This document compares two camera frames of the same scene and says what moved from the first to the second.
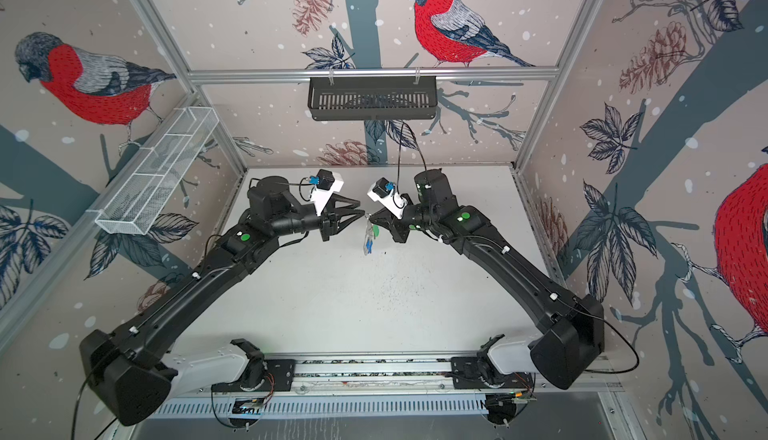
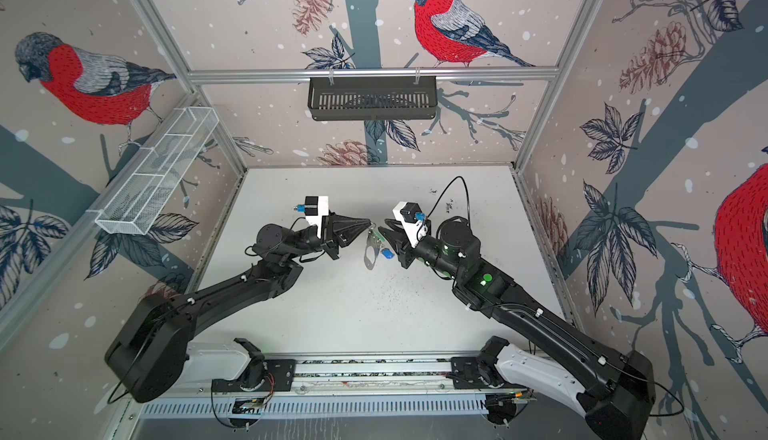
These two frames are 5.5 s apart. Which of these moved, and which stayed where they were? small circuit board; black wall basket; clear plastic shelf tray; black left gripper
Moved: black left gripper
Stayed: clear plastic shelf tray; small circuit board; black wall basket
